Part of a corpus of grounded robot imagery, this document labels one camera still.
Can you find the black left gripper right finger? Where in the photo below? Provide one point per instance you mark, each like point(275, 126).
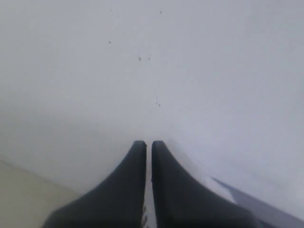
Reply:
point(182, 202)

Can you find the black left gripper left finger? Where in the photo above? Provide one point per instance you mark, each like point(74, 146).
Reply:
point(117, 202)

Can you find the white microwave door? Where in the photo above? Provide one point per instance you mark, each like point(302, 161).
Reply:
point(220, 81)

